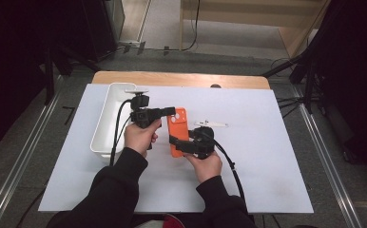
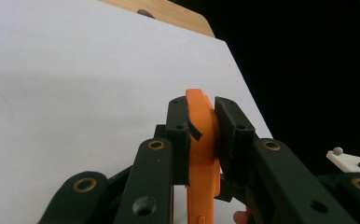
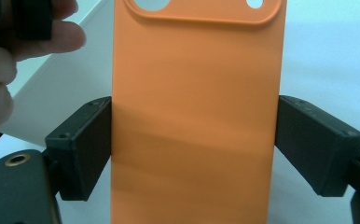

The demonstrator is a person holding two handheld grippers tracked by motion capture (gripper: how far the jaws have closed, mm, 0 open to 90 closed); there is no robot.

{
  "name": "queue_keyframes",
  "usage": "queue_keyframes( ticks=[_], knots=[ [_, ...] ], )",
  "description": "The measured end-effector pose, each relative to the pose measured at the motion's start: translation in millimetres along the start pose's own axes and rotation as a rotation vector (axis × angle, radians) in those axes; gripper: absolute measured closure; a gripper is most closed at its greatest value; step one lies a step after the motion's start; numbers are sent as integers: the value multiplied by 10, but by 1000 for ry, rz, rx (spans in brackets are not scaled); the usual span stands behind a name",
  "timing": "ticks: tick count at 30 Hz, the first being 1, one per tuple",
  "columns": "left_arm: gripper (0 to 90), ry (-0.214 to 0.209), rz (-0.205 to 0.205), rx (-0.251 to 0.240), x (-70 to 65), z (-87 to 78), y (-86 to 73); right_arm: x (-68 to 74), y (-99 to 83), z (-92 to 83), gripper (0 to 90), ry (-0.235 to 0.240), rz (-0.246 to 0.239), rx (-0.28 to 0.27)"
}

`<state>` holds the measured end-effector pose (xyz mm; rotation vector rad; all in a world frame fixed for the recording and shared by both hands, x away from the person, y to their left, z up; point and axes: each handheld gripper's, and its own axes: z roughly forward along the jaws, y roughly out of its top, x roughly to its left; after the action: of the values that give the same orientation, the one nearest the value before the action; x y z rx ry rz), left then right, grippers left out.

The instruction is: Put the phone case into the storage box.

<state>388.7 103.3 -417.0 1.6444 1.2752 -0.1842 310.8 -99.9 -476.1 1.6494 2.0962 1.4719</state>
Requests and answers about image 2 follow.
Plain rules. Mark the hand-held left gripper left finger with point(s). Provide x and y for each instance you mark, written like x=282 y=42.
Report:
x=178 y=146

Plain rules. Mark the wooden board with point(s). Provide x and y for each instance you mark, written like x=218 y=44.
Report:
x=181 y=17

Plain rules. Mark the orange phone case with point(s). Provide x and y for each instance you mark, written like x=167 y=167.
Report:
x=203 y=168

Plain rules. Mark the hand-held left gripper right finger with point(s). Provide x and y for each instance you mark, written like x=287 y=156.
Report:
x=234 y=146

